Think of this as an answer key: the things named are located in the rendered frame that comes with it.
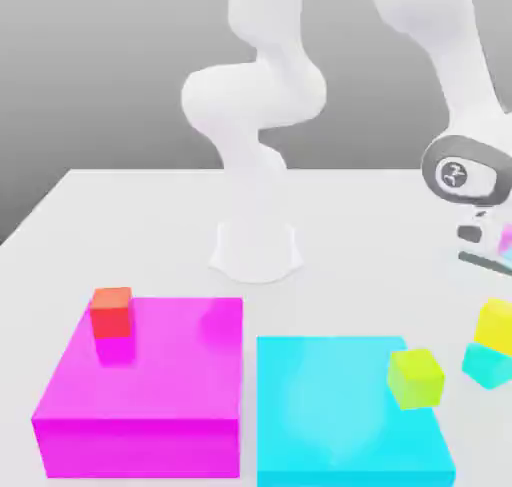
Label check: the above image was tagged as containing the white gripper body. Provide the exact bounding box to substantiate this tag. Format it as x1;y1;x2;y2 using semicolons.
456;249;512;296

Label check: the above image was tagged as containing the small yellow cube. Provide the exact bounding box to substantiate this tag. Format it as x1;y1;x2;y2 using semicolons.
473;297;512;357

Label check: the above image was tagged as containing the small teal cube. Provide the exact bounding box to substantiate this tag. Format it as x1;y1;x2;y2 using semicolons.
461;341;512;391

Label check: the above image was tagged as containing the small lime green cube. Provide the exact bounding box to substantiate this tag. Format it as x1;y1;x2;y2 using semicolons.
386;348;446;411

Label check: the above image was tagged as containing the small red cube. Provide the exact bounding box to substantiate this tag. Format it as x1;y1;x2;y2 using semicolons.
88;286;134;340

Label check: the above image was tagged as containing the large cyan box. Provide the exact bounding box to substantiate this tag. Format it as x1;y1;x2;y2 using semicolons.
255;335;457;487

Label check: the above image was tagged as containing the large magenta box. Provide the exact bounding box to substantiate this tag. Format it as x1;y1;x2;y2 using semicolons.
30;296;244;479

